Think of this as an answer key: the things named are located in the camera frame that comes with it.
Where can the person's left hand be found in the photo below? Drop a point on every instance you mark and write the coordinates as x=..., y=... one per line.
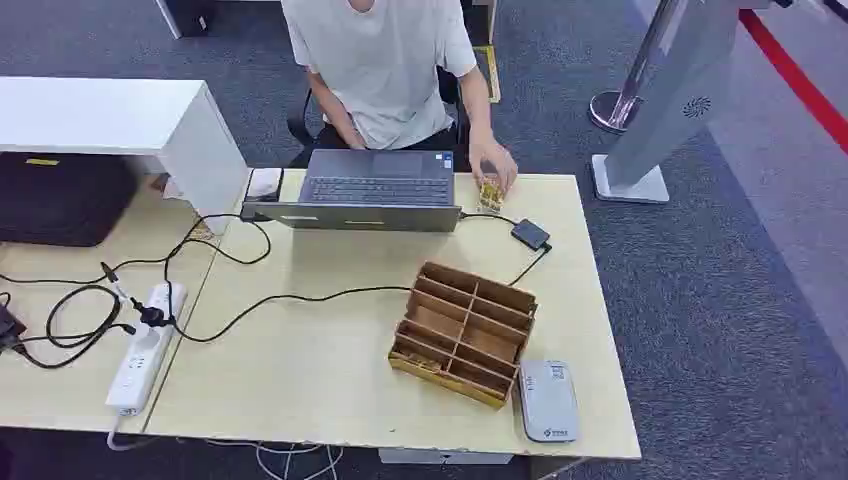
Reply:
x=493, y=159

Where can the person's right hand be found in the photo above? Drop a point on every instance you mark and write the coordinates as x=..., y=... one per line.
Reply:
x=356, y=140

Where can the grey laptop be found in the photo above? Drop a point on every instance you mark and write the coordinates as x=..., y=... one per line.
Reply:
x=378, y=189

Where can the black office chair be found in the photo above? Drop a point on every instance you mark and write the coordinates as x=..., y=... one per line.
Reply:
x=299, y=129

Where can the person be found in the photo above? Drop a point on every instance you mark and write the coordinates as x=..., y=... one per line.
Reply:
x=378, y=73

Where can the black power adapter box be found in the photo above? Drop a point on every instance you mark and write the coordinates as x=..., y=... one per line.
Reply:
x=530, y=234

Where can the yellow framed floor sign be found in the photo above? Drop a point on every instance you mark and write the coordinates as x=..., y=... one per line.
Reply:
x=492, y=73

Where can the wooden card box with dividers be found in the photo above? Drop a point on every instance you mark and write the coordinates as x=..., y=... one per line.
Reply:
x=464, y=331

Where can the silver kiosk stand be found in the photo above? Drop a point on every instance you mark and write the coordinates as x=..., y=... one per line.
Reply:
x=669, y=99

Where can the white desk cabinet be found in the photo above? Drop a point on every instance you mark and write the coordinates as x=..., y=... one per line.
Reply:
x=132, y=116

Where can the grey card reader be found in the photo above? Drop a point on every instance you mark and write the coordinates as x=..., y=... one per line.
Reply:
x=548, y=401

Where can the black plug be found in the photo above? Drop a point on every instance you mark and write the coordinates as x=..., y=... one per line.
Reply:
x=151, y=315

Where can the white power strip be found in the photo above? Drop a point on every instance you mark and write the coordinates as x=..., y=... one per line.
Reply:
x=147, y=348

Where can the black bag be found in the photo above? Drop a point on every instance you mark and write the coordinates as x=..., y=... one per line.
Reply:
x=60, y=199

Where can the red floor tape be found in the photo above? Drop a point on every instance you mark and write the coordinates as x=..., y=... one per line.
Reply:
x=795, y=76

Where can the black charger block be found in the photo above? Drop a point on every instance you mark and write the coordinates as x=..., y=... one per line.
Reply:
x=9, y=328

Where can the chrome stanchion post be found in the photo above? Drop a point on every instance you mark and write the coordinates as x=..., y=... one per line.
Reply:
x=619, y=106

